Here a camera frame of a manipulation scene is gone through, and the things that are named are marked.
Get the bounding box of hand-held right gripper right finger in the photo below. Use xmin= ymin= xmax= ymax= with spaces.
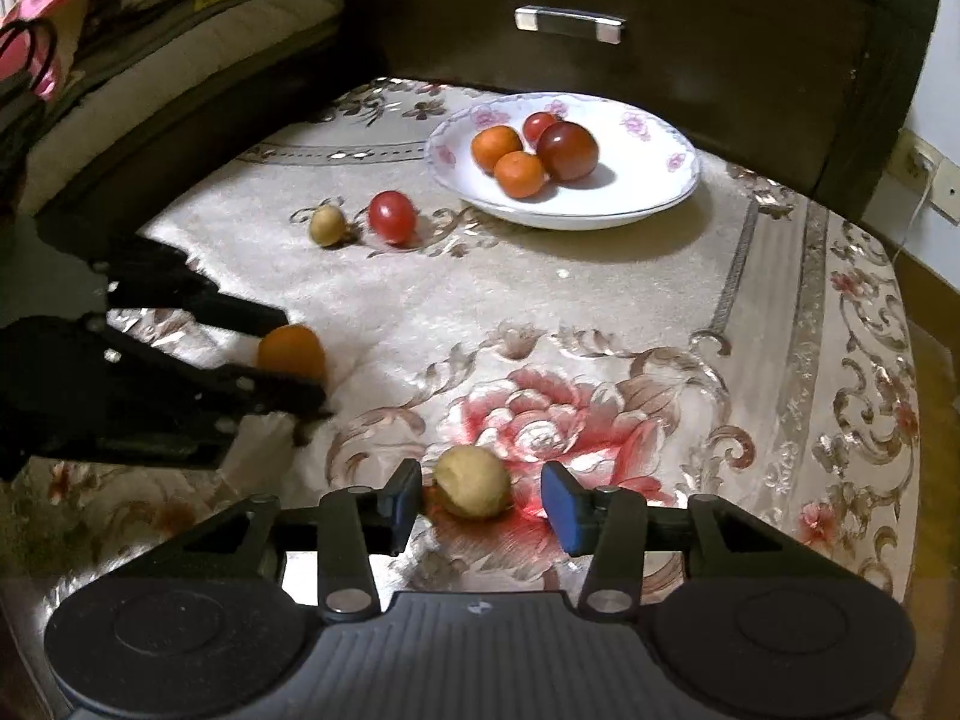
xmin=541 ymin=461 xmax=797 ymax=614

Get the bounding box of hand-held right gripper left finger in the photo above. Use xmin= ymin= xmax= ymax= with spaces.
xmin=182 ymin=458 xmax=425 ymax=624

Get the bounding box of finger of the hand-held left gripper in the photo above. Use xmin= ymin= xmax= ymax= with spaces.
xmin=96 ymin=322 xmax=335 ymax=445
xmin=88 ymin=234 xmax=292 ymax=338

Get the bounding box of orange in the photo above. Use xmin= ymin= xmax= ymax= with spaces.
xmin=257 ymin=323 xmax=329 ymax=385
xmin=470 ymin=124 xmax=524 ymax=173
xmin=493 ymin=151 xmax=548 ymax=200

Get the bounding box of large tan round fruit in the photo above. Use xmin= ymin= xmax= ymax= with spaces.
xmin=433 ymin=445 xmax=515 ymax=520

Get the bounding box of white floral plate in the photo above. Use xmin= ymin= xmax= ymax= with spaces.
xmin=425 ymin=91 xmax=702 ymax=232

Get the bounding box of small tan round fruit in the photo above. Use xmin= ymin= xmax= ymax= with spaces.
xmin=310 ymin=205 xmax=347 ymax=248

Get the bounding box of beige floral rug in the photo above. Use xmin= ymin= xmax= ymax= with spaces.
xmin=0 ymin=79 xmax=922 ymax=616

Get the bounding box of oval red tomato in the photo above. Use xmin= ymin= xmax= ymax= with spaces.
xmin=367 ymin=190 xmax=418 ymax=246

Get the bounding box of bed mattress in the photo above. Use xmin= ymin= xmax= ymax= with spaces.
xmin=19 ymin=0 xmax=344 ymax=175

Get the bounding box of large dark red tomato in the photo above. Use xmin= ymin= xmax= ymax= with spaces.
xmin=535 ymin=121 xmax=600 ymax=182

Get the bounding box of dark wooden nightstand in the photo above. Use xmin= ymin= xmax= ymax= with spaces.
xmin=330 ymin=0 xmax=942 ymax=224

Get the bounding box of black strap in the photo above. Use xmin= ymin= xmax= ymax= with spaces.
xmin=0 ymin=15 xmax=62 ymax=102

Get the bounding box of silver drawer handle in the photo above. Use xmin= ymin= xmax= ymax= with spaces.
xmin=514 ymin=6 xmax=626 ymax=44

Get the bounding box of white cable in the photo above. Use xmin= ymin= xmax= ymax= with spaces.
xmin=891 ymin=160 xmax=937 ymax=265

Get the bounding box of wall socket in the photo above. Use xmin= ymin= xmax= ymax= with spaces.
xmin=889 ymin=127 xmax=960 ymax=224

